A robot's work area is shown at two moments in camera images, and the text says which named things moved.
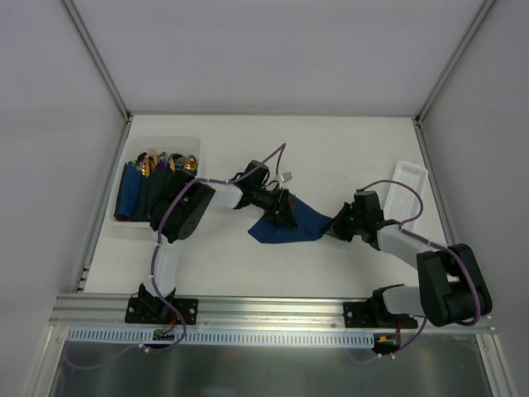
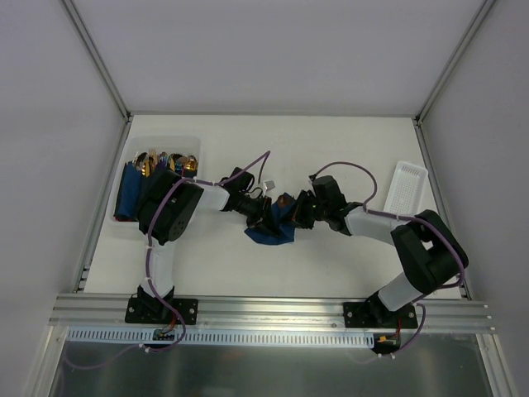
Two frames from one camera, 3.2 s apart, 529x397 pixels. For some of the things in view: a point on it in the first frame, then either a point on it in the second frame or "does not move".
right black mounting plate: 374,313 does not move
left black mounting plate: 155,310 does not move
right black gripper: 343,223 -> 304,211
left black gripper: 282,205 -> 265,212
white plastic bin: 183,146 does not move
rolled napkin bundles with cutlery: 140,178 does not move
